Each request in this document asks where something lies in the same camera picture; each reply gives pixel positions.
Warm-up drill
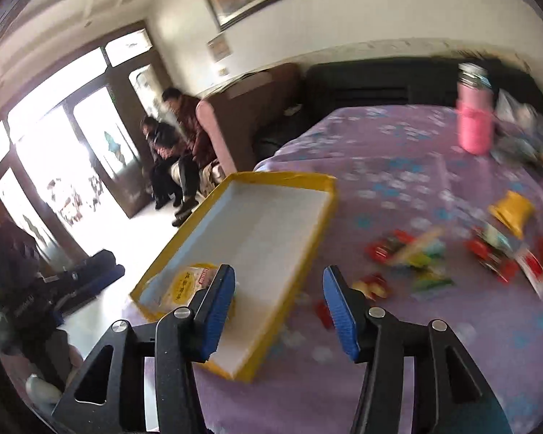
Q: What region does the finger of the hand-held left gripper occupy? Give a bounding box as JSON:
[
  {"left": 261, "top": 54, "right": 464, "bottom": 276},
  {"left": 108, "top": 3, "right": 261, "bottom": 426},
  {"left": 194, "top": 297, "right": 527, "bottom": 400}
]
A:
[{"left": 59, "top": 251, "right": 125, "bottom": 312}]

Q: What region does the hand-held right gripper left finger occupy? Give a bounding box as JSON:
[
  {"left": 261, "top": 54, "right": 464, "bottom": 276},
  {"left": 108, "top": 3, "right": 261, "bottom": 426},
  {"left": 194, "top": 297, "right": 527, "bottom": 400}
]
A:
[{"left": 52, "top": 263, "right": 236, "bottom": 434}]

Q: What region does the brown sofa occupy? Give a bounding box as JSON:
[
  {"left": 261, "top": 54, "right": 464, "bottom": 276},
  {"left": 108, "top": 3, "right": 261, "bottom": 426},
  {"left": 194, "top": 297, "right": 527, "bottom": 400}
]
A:
[{"left": 197, "top": 63, "right": 302, "bottom": 177}]

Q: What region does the purple floral blanket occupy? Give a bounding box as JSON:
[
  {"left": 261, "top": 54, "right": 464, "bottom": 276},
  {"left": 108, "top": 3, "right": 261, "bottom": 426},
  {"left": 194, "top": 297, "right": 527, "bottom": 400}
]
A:
[{"left": 122, "top": 104, "right": 543, "bottom": 434}]

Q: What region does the black leather sofa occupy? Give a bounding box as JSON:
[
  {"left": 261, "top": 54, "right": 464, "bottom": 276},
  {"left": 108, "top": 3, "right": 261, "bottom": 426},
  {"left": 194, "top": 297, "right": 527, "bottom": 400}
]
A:
[{"left": 253, "top": 56, "right": 543, "bottom": 173}]

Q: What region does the yellow cardboard box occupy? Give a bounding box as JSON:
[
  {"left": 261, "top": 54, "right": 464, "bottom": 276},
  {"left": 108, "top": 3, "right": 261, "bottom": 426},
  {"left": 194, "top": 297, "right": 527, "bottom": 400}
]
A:
[{"left": 130, "top": 171, "right": 338, "bottom": 383}]

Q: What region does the pink bottle with steel cap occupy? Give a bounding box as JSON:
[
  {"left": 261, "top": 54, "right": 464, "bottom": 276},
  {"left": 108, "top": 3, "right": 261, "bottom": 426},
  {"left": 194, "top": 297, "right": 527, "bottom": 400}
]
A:
[{"left": 455, "top": 62, "right": 496, "bottom": 155}]

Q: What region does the pink cloth on armrest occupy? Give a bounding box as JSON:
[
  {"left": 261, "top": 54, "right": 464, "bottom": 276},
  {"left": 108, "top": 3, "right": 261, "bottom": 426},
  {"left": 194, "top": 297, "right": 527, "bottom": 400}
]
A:
[{"left": 195, "top": 98, "right": 238, "bottom": 177}]

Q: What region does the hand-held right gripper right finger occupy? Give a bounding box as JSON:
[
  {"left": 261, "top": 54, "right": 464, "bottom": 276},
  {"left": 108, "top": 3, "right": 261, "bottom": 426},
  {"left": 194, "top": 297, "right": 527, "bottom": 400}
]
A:
[{"left": 322, "top": 264, "right": 514, "bottom": 434}]

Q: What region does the yellow round snack packet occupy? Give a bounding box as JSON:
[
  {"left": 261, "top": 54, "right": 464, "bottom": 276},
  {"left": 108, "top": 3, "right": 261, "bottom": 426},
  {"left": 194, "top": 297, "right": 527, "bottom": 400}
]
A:
[{"left": 163, "top": 262, "right": 236, "bottom": 322}]

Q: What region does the dark wooden glass door leaf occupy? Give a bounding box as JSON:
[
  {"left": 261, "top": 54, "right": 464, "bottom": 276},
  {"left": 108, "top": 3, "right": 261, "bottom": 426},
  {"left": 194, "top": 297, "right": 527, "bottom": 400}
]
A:
[
  {"left": 0, "top": 163, "right": 87, "bottom": 272},
  {"left": 72, "top": 86, "right": 150, "bottom": 218}
]

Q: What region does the small wall frame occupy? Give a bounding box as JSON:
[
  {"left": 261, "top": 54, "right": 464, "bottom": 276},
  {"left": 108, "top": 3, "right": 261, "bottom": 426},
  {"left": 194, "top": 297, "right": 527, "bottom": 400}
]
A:
[{"left": 207, "top": 34, "right": 232, "bottom": 61}]

